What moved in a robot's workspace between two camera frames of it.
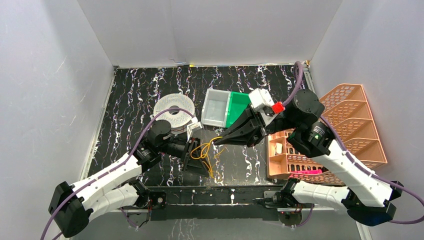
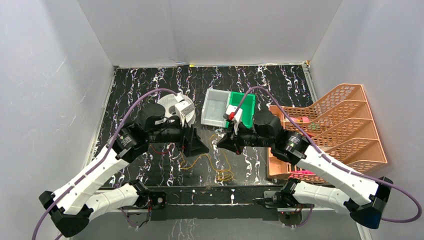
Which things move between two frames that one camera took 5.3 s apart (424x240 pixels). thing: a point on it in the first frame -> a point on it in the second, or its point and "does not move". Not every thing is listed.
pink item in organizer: (312, 171) does not move
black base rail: (222, 202) does not move
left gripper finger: (193, 165) -> (190, 151)
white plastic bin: (215, 107) does not move
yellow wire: (207, 156) -> (224, 175)
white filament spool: (179, 122) does not move
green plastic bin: (238, 102) does not move
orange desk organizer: (349, 113) does not move
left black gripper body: (189, 152) -> (185, 140)
